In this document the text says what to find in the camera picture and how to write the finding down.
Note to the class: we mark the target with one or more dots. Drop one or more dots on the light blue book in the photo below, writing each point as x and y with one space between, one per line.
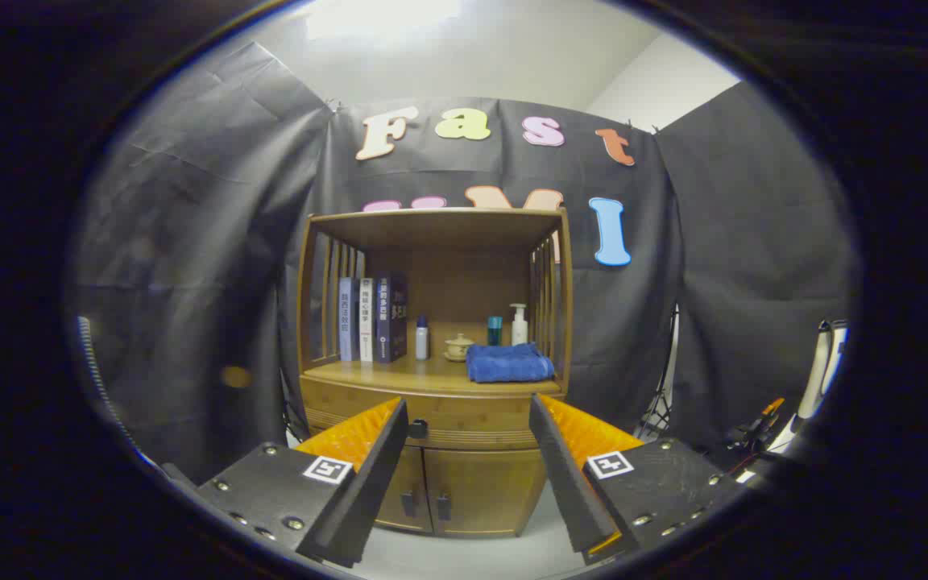
346 318

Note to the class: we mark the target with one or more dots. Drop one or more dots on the wooden drawer with black knob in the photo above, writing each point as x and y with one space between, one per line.
472 415

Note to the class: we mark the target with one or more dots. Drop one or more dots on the orange and black clamp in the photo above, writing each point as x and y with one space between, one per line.
766 409

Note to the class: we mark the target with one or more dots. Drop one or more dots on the white equipment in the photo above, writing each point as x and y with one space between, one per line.
822 362

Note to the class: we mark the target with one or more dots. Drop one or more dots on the wooden cabinet door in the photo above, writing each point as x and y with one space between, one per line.
484 491
414 491

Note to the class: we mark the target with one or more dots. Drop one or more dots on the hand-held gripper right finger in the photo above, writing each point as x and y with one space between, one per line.
565 475

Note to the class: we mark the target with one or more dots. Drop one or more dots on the beige lidded teacup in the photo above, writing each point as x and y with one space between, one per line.
458 348

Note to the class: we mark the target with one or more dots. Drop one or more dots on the wooden countertop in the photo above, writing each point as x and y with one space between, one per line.
432 374

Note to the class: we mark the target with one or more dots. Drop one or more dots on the white bottle with blue cap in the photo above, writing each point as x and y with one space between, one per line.
422 340

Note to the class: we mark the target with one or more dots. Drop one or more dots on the dark blue book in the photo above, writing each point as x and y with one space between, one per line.
390 318

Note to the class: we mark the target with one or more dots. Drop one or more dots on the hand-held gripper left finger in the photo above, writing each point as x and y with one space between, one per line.
375 483

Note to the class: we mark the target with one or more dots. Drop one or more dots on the wooden cabinet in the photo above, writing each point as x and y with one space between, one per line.
464 266

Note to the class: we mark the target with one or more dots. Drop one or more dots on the white pump bottle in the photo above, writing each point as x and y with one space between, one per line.
519 329

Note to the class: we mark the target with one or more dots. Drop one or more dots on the teal bottle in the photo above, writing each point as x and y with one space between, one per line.
495 330

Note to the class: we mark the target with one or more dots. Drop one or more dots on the folded blue towel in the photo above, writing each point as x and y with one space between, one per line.
508 362

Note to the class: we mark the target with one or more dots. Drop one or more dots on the white book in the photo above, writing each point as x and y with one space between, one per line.
366 318

